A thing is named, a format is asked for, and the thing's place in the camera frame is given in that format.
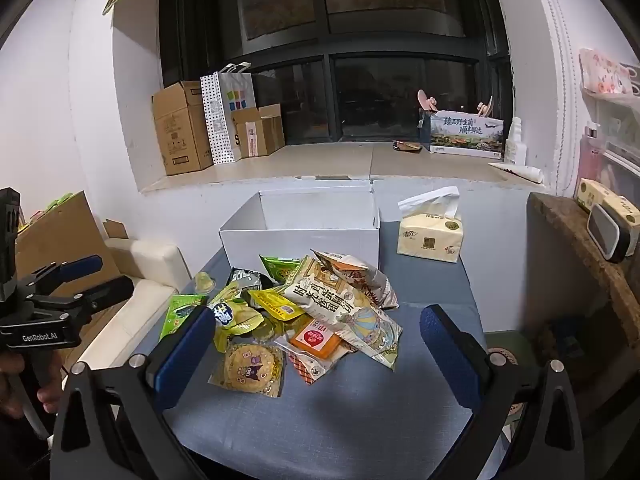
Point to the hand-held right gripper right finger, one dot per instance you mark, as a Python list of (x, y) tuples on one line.
[(450, 355)]

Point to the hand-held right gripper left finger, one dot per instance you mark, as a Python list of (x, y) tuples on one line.
[(182, 352)]

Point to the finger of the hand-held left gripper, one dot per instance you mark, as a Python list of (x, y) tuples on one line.
[(107, 292), (80, 266)]

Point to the green seaweed packet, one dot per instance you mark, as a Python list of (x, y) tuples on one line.
[(180, 317)]

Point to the yellow-green chips bag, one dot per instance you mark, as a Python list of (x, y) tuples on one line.
[(235, 317)]

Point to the yellow snack packet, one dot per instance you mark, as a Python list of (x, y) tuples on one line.
[(275, 305)]

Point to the beige orange chips bag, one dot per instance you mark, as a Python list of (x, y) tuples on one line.
[(360, 272)]

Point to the light green snack packet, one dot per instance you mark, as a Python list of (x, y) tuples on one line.
[(280, 267)]

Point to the white cardboard box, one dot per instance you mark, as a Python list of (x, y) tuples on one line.
[(300, 240)]

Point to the person's left hand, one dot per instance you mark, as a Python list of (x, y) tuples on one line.
[(49, 392)]

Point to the large flat cardboard box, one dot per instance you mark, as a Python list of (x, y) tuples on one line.
[(60, 240)]

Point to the cream sofa cushion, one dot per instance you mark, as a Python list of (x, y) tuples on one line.
[(145, 260)]

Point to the small cardboard piece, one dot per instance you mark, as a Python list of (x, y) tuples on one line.
[(115, 229)]

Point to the green floor mat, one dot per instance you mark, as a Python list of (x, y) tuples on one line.
[(505, 340)]

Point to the round patterned pad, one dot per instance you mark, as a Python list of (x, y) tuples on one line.
[(507, 355)]

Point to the green packaged goods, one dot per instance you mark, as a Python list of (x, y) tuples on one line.
[(47, 207)]

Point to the round cartoon cookie packet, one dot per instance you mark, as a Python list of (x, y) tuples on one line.
[(250, 367)]

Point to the small jelly cup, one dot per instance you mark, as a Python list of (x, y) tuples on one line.
[(205, 281)]

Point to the dark green snack packet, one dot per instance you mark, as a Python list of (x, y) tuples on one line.
[(247, 277)]

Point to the yellow tissue pack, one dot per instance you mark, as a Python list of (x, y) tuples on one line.
[(430, 237)]

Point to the red checkered snack packet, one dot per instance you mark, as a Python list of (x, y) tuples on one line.
[(312, 367)]

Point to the tall brown cardboard box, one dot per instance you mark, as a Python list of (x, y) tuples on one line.
[(180, 127)]

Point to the white tube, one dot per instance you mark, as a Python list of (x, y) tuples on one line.
[(517, 171)]

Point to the white rounded device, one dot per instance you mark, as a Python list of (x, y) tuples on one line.
[(607, 232)]

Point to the dotted white paper bag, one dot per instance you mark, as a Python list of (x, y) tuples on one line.
[(225, 115)]

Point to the brown wrapper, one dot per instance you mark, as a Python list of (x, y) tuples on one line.
[(406, 146)]

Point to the cream printed tissue pack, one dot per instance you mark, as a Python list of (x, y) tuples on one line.
[(600, 195)]

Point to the small open cardboard box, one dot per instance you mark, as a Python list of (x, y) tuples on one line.
[(260, 132)]

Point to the white plastic bottle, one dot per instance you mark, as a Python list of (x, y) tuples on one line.
[(515, 142)]

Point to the landscape printed box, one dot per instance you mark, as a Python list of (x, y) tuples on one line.
[(467, 132)]

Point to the blue bag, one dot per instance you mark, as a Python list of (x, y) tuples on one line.
[(425, 127)]

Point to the pink curved toy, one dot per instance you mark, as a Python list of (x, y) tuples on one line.
[(485, 106)]

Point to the pink floral pouch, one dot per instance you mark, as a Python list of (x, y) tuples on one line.
[(602, 70)]

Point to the dark window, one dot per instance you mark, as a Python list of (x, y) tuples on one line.
[(350, 25)]

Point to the white wall rack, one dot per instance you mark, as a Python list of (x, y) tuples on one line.
[(615, 145)]

